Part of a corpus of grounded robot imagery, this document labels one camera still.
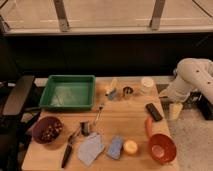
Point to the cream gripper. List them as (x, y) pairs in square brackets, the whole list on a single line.
[(174, 110)]

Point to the bunch of red grapes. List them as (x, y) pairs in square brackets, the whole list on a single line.
[(51, 132)]

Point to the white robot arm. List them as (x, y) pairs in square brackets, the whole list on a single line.
[(192, 74)]

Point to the white paper cup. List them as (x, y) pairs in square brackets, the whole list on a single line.
[(147, 84)]

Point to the small metal cup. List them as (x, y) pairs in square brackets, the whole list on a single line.
[(127, 92)]

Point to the black remote control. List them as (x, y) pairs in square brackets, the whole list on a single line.
[(154, 112)]

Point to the orange carrot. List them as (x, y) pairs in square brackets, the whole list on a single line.
[(148, 126)]

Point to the orange bowl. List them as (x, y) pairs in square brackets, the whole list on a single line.
[(161, 148)]

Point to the yellow round sponge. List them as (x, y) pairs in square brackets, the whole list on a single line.
[(130, 147)]

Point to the blue sponge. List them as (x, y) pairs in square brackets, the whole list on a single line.
[(114, 150)]

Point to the light blue cloth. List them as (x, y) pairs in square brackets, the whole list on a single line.
[(90, 148)]

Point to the black binder clip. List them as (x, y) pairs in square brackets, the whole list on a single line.
[(85, 128)]

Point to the green plastic tray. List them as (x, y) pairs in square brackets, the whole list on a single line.
[(68, 92)]

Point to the black chair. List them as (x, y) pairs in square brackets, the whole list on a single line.
[(18, 113)]

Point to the black handled knife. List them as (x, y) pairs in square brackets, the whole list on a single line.
[(68, 149)]

